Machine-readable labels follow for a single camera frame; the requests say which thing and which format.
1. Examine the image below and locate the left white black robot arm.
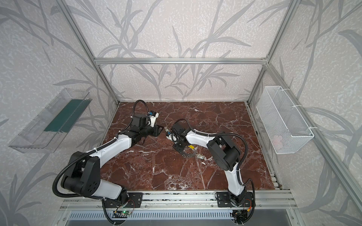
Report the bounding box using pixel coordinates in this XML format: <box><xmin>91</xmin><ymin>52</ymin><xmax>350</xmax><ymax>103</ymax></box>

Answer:
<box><xmin>52</xmin><ymin>110</ymin><xmax>163</xmax><ymax>203</ymax></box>

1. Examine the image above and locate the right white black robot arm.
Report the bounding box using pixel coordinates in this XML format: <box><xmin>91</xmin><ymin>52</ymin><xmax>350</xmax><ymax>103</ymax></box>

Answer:
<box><xmin>165</xmin><ymin>119</ymin><xmax>256</xmax><ymax>225</ymax></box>

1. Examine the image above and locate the pink object in basket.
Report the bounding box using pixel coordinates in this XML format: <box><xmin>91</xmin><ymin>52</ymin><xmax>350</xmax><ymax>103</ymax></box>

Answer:
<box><xmin>272</xmin><ymin>135</ymin><xmax>283</xmax><ymax>151</ymax></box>

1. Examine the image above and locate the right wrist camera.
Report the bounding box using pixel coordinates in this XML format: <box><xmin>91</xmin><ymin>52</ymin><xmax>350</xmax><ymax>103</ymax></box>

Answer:
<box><xmin>165</xmin><ymin>127</ymin><xmax>174</xmax><ymax>142</ymax></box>

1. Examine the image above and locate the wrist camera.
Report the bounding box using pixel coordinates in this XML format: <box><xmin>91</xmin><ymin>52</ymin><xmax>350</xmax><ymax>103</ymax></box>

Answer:
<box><xmin>165</xmin><ymin>127</ymin><xmax>174</xmax><ymax>142</ymax></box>
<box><xmin>147</xmin><ymin>111</ymin><xmax>159</xmax><ymax>127</ymax></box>

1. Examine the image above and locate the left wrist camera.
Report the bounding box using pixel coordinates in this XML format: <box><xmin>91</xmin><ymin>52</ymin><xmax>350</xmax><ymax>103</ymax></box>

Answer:
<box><xmin>147</xmin><ymin>111</ymin><xmax>159</xmax><ymax>127</ymax></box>

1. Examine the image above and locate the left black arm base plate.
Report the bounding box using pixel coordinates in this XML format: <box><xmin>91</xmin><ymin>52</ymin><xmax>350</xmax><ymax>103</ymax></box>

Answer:
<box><xmin>114</xmin><ymin>192</ymin><xmax>143</xmax><ymax>208</ymax></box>

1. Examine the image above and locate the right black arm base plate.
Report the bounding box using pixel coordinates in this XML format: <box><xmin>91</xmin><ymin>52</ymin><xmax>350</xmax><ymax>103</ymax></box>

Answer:
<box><xmin>215</xmin><ymin>192</ymin><xmax>255</xmax><ymax>208</ymax></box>

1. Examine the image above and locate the aluminium front rail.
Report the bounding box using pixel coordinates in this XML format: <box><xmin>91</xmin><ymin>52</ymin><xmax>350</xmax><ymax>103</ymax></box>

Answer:
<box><xmin>60</xmin><ymin>190</ymin><xmax>298</xmax><ymax>211</ymax></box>

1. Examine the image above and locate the clear plastic wall bin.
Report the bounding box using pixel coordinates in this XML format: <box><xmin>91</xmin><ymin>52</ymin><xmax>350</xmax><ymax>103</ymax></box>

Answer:
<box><xmin>8</xmin><ymin>88</ymin><xmax>92</xmax><ymax>153</ymax></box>

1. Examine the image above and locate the white wire mesh basket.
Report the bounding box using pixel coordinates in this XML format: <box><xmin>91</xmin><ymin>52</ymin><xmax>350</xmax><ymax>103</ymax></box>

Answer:
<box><xmin>256</xmin><ymin>86</ymin><xmax>314</xmax><ymax>154</ymax></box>

